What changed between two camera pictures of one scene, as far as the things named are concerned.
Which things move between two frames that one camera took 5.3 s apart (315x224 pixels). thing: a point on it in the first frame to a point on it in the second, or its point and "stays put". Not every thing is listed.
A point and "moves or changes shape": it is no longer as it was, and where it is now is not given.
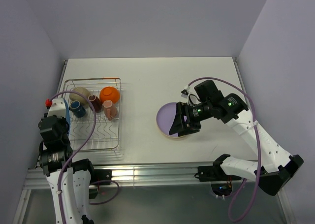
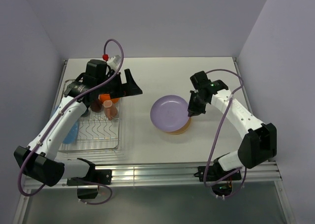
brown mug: [96, 103] stays put
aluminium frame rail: [134, 174] stays put
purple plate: [165, 118] moves or changes shape
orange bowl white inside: [110, 93] stays put
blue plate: [67, 115] moves or changes shape
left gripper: [62, 120] to [131, 87]
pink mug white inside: [110, 111] stays put
